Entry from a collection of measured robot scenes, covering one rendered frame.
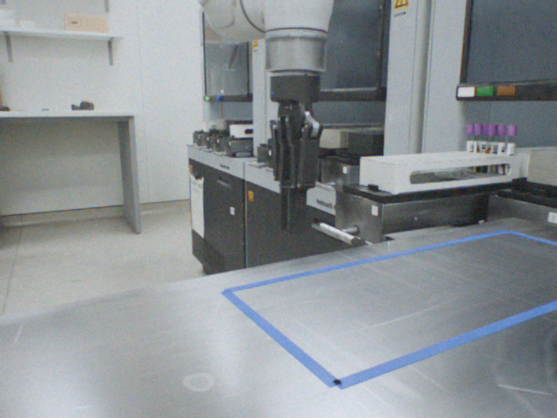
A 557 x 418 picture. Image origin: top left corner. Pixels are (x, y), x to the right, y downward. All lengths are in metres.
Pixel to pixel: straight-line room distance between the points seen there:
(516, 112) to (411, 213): 0.46
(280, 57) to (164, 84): 3.58
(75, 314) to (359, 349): 0.19
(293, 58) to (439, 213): 0.35
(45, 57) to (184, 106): 1.12
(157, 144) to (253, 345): 3.97
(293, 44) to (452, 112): 0.47
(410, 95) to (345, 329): 0.89
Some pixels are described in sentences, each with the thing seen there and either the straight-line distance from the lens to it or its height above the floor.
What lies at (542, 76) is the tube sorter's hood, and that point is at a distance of 0.91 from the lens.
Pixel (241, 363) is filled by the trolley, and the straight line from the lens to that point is 0.27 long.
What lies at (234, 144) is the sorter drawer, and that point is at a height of 0.79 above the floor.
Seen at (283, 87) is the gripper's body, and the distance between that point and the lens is 0.68.
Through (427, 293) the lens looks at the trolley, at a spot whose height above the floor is 0.82.
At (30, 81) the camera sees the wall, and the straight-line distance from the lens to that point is 4.14.
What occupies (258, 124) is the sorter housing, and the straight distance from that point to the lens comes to 1.91.
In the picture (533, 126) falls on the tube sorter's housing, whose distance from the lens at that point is 1.20.
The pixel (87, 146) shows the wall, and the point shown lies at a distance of 4.16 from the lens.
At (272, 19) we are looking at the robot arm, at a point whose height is 1.07.
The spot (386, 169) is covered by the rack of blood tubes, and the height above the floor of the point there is 0.85.
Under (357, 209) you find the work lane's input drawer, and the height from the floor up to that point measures 0.78.
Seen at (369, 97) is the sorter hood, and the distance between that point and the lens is 1.22.
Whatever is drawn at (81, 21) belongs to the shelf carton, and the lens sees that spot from 3.93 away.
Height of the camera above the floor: 0.96
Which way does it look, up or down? 13 degrees down
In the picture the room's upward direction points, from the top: straight up
